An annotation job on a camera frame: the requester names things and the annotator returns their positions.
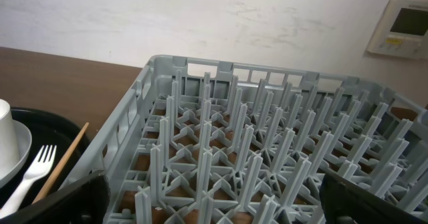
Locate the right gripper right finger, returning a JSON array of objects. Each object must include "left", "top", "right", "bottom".
[{"left": 320, "top": 173, "right": 427, "bottom": 224}]

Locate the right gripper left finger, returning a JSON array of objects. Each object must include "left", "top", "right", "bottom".
[{"left": 1, "top": 171, "right": 110, "bottom": 224}]

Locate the grey dishwasher rack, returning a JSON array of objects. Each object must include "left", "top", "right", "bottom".
[{"left": 59, "top": 54, "right": 428, "bottom": 224}]

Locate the wooden chopstick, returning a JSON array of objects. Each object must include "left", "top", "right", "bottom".
[{"left": 32, "top": 122, "right": 89, "bottom": 204}]

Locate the white plastic fork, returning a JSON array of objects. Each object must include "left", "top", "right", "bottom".
[{"left": 1, "top": 145, "right": 57, "bottom": 218}]

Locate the light grey plate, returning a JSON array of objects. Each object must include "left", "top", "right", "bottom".
[{"left": 0, "top": 120, "right": 32, "bottom": 188}]

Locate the white cup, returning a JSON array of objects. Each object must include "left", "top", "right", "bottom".
[{"left": 0, "top": 99, "right": 20, "bottom": 179}]

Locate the wall control panel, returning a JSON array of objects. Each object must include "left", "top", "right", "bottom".
[{"left": 366, "top": 0, "right": 427, "bottom": 60}]

